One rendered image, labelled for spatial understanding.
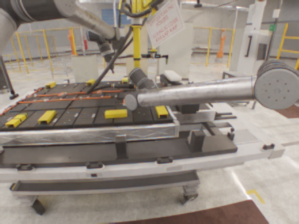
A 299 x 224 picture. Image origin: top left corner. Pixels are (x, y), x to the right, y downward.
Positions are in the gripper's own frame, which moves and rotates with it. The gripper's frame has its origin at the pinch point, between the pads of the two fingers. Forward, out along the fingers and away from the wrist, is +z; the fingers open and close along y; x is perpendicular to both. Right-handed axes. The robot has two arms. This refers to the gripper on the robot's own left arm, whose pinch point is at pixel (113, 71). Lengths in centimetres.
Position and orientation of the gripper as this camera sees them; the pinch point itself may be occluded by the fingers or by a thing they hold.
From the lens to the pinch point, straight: 153.9
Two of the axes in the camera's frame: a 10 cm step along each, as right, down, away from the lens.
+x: 9.4, -2.6, -2.3
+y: -1.5, 2.8, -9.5
